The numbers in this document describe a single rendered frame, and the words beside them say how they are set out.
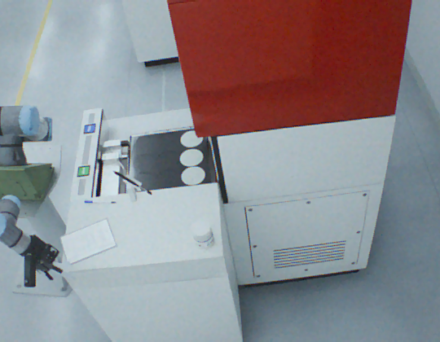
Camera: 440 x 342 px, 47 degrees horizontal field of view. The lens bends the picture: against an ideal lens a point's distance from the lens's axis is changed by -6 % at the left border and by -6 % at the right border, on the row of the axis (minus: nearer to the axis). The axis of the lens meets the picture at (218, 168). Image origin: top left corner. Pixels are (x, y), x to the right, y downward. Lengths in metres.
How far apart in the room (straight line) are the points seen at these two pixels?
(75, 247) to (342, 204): 1.15
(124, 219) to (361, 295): 1.41
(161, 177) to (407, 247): 1.52
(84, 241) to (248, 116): 0.79
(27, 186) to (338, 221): 1.43
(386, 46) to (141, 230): 1.12
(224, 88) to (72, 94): 2.68
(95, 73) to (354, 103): 2.91
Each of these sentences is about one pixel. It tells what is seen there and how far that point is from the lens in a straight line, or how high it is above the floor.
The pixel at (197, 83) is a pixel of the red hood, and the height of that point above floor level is 1.48.
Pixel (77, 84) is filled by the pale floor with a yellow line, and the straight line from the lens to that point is 4.42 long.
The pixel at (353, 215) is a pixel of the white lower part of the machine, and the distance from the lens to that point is 2.44.
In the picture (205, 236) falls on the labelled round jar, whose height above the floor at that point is 1.05.
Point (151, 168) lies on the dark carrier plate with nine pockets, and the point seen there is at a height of 0.90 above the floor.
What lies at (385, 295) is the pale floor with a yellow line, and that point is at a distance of 2.94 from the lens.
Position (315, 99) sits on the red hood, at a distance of 1.86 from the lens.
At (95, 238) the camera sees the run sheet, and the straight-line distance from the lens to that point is 2.07.
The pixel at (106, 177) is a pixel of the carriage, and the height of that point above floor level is 0.88.
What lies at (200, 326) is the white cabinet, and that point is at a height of 0.36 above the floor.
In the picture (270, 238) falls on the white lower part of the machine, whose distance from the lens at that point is 2.49.
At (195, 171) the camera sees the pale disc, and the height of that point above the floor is 0.90.
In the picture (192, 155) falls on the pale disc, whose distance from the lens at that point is 2.32.
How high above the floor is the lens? 2.60
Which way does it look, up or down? 49 degrees down
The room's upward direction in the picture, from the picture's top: 10 degrees counter-clockwise
